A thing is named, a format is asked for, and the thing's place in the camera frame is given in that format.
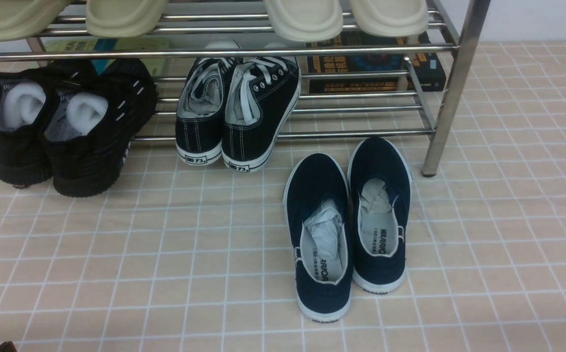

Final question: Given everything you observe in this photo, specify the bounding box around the black knit sneaker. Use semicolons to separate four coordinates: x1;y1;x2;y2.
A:
40;58;158;198
0;61;98;189

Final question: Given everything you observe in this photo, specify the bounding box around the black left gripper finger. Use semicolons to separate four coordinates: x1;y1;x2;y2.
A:
0;341;17;352

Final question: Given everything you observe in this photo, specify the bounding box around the beige slipper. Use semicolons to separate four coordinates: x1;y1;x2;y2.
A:
0;0;71;42
86;0;169;38

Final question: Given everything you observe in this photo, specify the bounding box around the beige slipper far left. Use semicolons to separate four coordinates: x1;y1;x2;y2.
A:
0;0;71;42

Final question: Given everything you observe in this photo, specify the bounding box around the black knit sneaker right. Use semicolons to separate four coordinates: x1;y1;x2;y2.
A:
40;58;158;198

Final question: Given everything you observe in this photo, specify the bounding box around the black canvas sneaker left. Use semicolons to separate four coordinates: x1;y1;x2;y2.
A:
175;57;244;166

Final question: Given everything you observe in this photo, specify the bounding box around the green book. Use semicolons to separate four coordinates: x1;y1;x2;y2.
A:
44;38;171;77

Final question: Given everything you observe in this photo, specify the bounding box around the cream slipper far right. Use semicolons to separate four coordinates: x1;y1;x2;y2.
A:
349;0;430;37

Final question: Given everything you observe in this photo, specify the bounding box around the black knit sneaker left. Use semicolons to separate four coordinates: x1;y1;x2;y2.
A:
0;61;98;189

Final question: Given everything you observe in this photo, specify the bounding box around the stainless steel shoe rack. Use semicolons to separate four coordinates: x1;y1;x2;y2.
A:
0;0;491;178

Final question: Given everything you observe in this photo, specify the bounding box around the black canvas sneaker right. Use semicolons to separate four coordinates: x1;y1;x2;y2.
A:
222;56;302;173

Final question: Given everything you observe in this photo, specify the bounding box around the black canvas sneaker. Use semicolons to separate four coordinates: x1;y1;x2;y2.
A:
175;57;244;166
222;56;302;173

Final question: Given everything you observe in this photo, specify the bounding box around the navy slip-on shoe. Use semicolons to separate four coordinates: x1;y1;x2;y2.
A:
347;137;412;295
283;153;354;323

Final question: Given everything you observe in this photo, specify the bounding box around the black book with orange text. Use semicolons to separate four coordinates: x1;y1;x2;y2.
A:
306;31;447;94

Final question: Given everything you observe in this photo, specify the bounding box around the cream slipper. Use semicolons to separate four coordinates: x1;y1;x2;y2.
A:
349;0;430;37
263;0;344;43

